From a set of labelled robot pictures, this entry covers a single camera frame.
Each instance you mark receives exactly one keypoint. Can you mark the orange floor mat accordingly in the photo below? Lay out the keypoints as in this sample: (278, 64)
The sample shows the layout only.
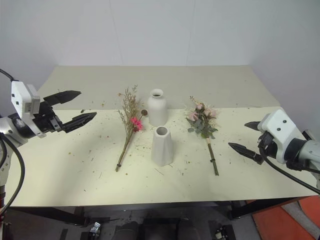
(275, 222)

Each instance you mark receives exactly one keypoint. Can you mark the pink rose bouquet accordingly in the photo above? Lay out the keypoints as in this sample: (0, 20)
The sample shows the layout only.
(203, 120)

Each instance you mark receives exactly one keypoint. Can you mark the silver metal clamp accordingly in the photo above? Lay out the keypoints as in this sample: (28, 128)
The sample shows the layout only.
(220, 233)
(95, 228)

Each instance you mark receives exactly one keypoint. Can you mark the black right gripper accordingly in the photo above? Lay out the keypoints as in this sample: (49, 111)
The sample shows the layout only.
(268, 145)

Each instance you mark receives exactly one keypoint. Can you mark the white bottle-shaped vase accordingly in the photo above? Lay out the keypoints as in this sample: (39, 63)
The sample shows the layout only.
(157, 110)

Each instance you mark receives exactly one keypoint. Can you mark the white tapered vase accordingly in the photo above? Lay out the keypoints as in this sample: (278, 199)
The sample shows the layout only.
(162, 147)

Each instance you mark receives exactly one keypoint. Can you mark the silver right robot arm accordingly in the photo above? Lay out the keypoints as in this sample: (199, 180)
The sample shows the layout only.
(308, 152)

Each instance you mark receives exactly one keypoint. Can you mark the black metal table frame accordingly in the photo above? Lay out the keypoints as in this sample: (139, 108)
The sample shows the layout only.
(50, 215)

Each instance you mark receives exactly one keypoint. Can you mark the dried grass bouquet, pink daisy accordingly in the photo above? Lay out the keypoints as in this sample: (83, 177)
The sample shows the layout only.
(131, 112)

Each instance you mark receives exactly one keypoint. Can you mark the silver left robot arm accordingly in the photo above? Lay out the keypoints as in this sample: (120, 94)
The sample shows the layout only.
(10, 128)

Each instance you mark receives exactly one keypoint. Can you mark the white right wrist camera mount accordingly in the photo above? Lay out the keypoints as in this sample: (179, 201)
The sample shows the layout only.
(280, 127)

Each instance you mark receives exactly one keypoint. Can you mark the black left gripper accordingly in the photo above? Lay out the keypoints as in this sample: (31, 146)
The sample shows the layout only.
(47, 120)

